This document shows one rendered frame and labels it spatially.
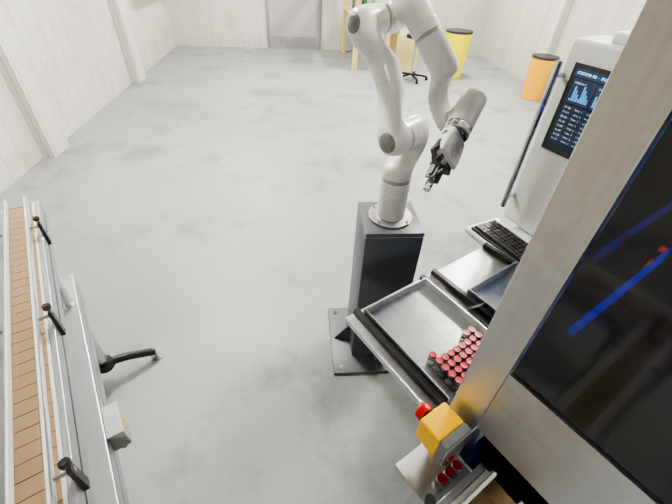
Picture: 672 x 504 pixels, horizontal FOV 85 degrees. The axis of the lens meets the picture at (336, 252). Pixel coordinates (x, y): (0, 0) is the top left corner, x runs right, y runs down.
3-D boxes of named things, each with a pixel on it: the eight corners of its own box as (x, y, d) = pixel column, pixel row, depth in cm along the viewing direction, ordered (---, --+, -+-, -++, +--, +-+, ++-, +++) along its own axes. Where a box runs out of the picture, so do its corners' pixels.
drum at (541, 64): (548, 102, 581) (565, 59, 542) (524, 101, 578) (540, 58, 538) (536, 94, 611) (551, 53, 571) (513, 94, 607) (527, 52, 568)
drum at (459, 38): (440, 79, 660) (450, 32, 612) (434, 72, 695) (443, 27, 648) (466, 79, 663) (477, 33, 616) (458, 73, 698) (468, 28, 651)
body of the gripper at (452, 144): (460, 120, 109) (445, 149, 107) (472, 143, 116) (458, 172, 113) (438, 122, 115) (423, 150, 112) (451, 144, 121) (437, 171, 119)
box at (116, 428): (132, 442, 122) (123, 430, 117) (116, 451, 120) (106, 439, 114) (125, 413, 130) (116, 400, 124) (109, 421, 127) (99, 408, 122)
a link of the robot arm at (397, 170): (375, 178, 147) (382, 118, 132) (401, 163, 158) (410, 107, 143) (400, 189, 141) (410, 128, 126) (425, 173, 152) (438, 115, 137)
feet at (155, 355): (164, 359, 198) (157, 343, 189) (56, 408, 176) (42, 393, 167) (160, 349, 203) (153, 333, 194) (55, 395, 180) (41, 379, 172)
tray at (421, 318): (508, 357, 104) (512, 349, 102) (445, 404, 92) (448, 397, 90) (423, 284, 125) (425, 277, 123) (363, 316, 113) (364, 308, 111)
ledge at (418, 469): (481, 490, 80) (484, 487, 78) (439, 531, 74) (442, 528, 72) (434, 435, 88) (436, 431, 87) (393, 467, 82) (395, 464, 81)
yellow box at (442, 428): (462, 444, 77) (472, 429, 73) (438, 465, 74) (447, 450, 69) (436, 415, 82) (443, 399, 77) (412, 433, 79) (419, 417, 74)
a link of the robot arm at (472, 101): (438, 125, 119) (457, 114, 111) (455, 95, 122) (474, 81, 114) (457, 141, 122) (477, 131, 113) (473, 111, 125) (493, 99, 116)
